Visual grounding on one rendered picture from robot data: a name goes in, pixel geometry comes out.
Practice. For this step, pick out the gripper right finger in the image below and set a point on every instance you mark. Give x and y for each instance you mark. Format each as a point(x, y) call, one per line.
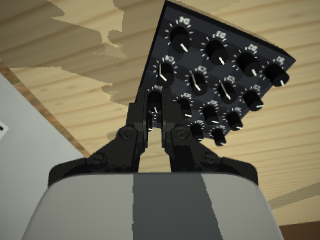
point(186, 153)

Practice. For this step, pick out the black knob box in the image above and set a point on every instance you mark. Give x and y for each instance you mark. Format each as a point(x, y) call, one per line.
point(262, 63)

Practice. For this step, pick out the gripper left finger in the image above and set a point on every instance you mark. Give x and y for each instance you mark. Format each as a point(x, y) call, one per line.
point(122, 154)

